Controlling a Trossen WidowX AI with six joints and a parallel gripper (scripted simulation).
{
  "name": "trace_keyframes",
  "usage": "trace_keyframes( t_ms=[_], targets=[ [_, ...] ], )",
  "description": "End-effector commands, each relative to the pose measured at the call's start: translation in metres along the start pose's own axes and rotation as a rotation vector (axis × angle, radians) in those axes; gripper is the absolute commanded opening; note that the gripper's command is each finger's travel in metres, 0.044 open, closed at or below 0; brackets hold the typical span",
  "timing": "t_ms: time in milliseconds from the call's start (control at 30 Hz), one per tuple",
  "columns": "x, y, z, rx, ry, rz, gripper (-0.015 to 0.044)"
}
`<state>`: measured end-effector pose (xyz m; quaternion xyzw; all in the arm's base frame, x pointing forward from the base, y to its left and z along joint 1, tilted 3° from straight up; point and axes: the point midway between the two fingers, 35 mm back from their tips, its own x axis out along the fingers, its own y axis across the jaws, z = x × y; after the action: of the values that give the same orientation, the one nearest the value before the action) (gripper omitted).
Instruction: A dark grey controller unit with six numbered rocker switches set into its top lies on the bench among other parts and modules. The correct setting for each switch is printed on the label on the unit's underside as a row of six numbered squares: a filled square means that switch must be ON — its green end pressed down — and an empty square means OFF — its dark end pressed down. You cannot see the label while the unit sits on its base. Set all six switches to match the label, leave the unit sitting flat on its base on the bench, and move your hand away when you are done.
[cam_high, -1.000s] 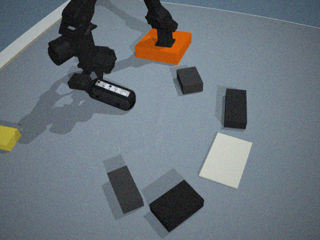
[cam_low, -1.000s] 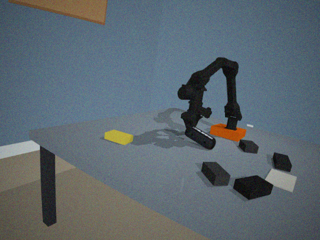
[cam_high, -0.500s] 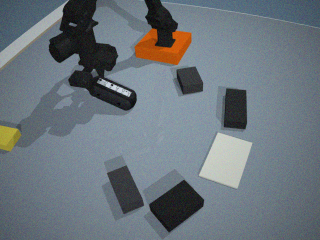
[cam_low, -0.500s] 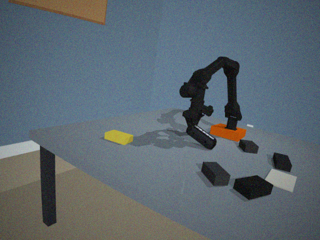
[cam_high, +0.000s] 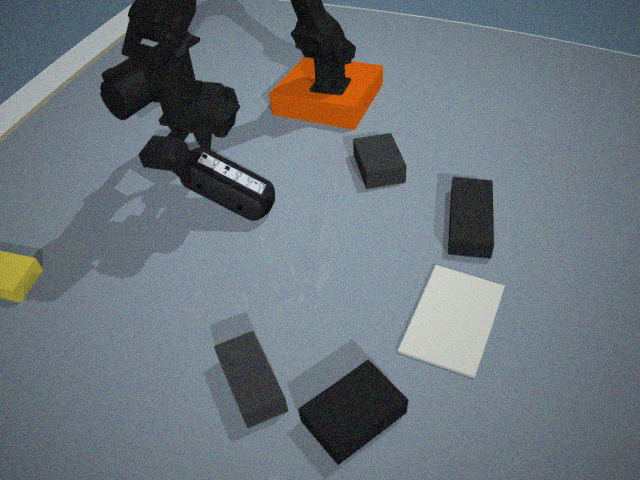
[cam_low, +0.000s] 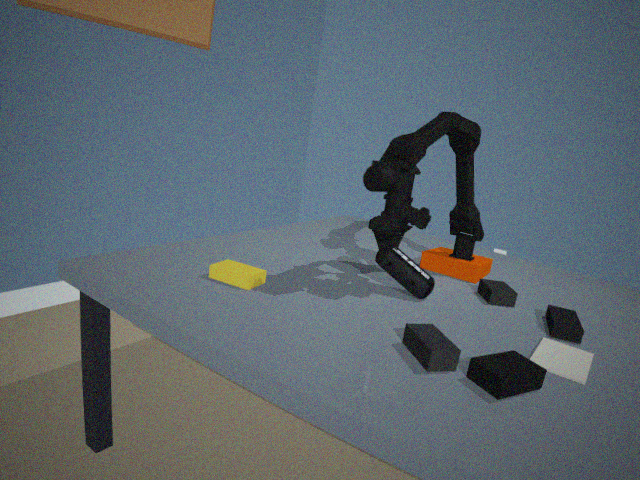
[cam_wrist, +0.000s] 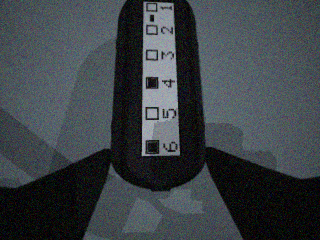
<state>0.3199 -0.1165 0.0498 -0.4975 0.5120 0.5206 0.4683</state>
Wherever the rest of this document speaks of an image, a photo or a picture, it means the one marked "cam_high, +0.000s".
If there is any white flat rectangular board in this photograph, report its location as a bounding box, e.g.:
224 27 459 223
398 265 505 378

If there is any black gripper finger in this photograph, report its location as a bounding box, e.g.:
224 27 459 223
173 150 194 183
193 128 212 150

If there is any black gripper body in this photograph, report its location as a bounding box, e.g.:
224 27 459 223
139 78 225 172

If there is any yellow rectangular block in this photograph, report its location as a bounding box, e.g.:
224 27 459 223
0 251 43 303

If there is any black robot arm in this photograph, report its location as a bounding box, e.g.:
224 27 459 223
100 0 356 138

